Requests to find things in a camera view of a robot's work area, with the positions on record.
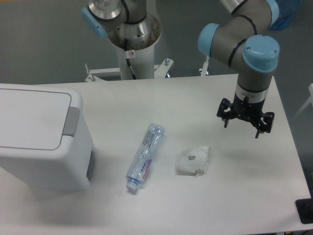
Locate white frame at right edge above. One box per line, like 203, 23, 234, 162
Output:
291, 83, 313, 122

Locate clear plastic water bottle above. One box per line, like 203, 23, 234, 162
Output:
125, 123, 165, 192

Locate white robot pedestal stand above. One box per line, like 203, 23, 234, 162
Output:
84, 9, 212, 83

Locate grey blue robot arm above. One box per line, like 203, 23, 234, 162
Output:
81, 0, 280, 134

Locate white trash can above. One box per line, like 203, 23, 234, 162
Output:
0, 84, 95, 190

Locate black device at table edge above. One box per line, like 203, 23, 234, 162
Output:
295, 198, 313, 224

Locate black cable on pedestal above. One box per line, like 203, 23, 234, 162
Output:
123, 38, 137, 80

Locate white face mask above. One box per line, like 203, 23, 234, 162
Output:
175, 146, 210, 178

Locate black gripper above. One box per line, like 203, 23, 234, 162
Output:
217, 92, 275, 139

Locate blue plastic bag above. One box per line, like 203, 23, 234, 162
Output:
268, 0, 301, 30

